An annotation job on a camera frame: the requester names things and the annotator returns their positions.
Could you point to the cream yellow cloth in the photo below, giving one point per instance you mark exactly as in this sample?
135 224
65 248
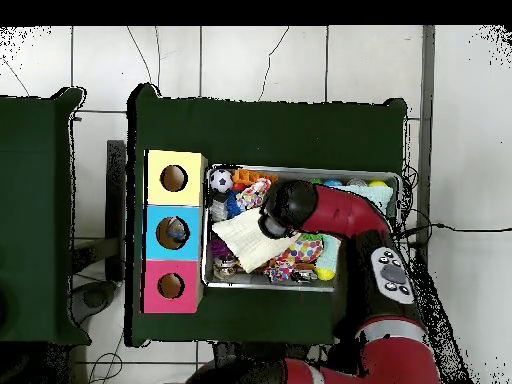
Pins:
244 236

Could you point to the clear plastic packet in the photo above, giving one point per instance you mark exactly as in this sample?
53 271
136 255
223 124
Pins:
178 232

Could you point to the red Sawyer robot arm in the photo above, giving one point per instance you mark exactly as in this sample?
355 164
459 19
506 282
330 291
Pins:
384 352

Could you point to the clear shallow bin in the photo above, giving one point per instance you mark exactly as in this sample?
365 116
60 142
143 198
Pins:
240 281

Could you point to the wooden box with three holes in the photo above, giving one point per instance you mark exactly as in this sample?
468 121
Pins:
156 240

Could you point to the blue spiky ball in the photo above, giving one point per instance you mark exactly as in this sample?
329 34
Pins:
233 206

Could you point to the orange plastic toy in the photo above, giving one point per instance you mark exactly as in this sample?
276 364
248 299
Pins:
246 176

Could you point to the silver crumpled packet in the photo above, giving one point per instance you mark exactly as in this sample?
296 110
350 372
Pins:
218 210

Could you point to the black and white soccer ball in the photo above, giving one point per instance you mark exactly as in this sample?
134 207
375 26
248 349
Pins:
221 181

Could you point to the purple spiky ball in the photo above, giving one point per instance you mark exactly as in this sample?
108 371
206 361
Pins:
219 248

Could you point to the flat colourful dotted packet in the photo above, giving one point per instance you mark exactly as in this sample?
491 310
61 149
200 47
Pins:
306 250

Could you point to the dark green table cloth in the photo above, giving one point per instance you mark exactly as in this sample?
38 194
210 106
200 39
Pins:
264 128
40 144

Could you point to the yellow ball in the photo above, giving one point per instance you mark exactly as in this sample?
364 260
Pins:
324 274

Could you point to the black stand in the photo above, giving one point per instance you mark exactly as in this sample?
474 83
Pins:
117 208

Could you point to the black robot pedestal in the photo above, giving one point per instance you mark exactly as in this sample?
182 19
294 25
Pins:
240 352

